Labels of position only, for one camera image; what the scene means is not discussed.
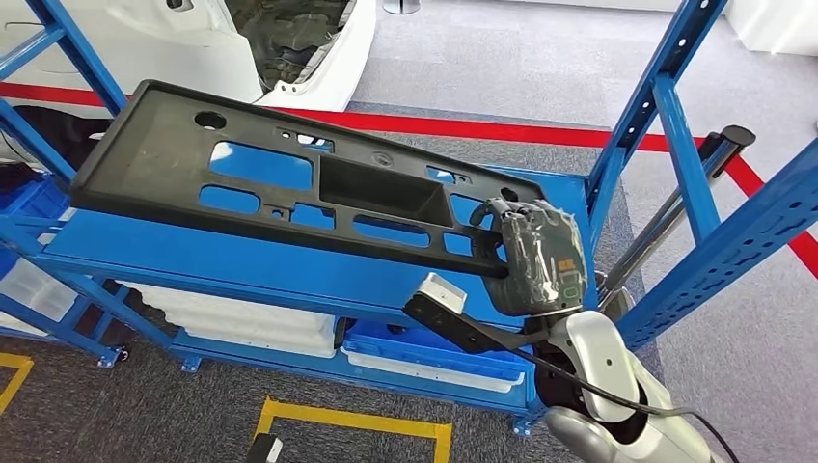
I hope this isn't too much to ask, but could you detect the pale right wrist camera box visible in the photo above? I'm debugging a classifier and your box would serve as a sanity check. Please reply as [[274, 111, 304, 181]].
[[415, 272, 469, 316]]

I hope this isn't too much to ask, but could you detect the red barrier belt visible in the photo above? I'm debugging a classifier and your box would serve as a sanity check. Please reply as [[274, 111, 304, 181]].
[[0, 81, 707, 154], [724, 152, 818, 283]]

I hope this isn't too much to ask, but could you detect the blue metal shelf rack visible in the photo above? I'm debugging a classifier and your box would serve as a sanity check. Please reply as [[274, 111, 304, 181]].
[[0, 0, 818, 442]]

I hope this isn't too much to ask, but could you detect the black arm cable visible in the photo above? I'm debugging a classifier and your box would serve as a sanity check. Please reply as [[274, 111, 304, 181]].
[[510, 347, 743, 463]]

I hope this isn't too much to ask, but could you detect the white plastic bin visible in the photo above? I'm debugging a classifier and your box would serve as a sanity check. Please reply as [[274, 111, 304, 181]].
[[341, 347, 526, 395], [35, 209, 76, 249], [118, 281, 338, 359]]

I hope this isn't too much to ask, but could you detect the clear plastic bin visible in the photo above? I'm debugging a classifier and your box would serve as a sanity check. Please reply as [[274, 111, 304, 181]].
[[0, 259, 81, 337]]

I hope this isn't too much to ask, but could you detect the blue plastic bin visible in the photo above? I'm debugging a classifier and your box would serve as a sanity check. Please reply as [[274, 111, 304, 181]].
[[341, 319, 532, 385], [0, 174, 72, 225]]

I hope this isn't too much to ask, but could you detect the black plastic plate holder part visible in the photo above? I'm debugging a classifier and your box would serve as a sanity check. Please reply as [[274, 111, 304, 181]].
[[68, 79, 548, 281]]

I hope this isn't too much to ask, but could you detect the white car body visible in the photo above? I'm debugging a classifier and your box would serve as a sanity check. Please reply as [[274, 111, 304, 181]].
[[0, 0, 378, 113]]

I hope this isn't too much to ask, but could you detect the yellow floor tape square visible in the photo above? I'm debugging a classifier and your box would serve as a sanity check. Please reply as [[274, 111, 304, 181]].
[[254, 396, 453, 463], [0, 352, 35, 417]]

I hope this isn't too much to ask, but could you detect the black plastic car part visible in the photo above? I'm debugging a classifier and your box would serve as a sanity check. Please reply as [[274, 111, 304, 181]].
[[333, 315, 358, 351]]

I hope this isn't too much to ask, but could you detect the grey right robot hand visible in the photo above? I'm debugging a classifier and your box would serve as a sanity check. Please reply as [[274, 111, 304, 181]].
[[469, 196, 589, 319]]

